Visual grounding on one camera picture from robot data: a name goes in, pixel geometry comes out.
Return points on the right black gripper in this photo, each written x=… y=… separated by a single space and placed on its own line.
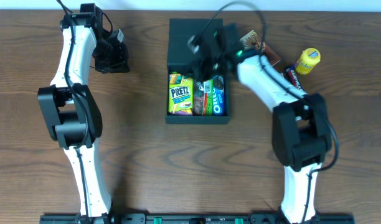
x=203 y=64

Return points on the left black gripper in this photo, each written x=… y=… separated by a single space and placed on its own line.
x=114 y=61

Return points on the blue Oreo pack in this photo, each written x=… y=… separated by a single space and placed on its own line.
x=218 y=99

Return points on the brown Pocky box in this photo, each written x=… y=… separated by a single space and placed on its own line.
x=253 y=40

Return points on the black gift box with lid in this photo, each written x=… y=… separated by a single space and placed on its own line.
x=179 y=58

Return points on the green clear snack bag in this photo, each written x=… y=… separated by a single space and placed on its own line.
x=202 y=98

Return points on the green Pretz box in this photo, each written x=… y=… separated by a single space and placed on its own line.
x=180 y=95

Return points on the purple Dairy Milk bar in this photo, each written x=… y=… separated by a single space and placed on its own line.
x=291 y=76

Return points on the yellow candy jar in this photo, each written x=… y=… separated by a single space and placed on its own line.
x=307 y=61

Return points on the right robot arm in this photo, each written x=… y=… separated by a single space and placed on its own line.
x=301 y=131

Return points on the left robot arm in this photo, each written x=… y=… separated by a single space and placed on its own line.
x=71 y=114

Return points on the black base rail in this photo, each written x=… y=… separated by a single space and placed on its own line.
x=140 y=218

